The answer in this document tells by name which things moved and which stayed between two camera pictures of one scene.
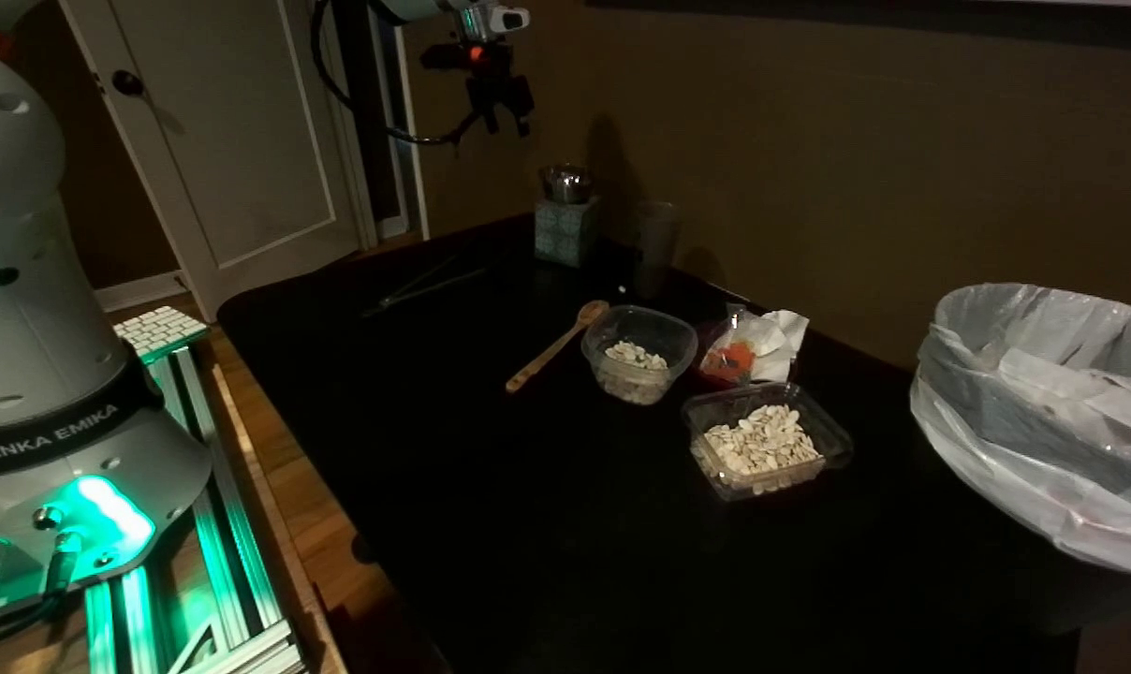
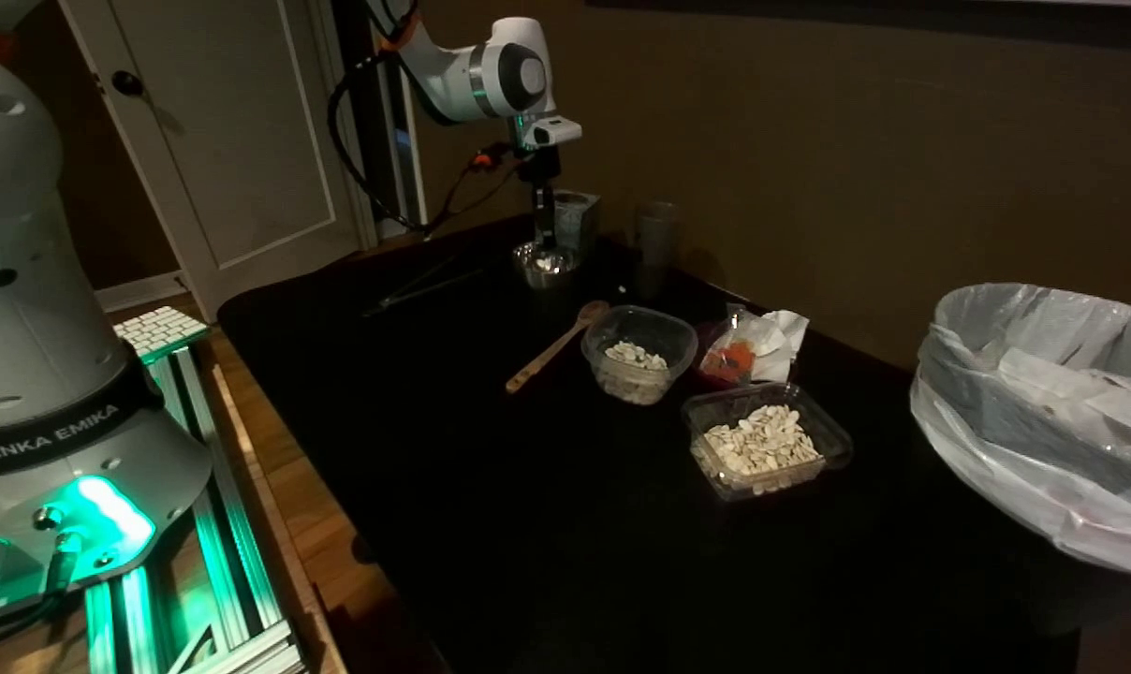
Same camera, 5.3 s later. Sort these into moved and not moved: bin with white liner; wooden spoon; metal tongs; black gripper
Moved: black gripper
Not moved: metal tongs; wooden spoon; bin with white liner
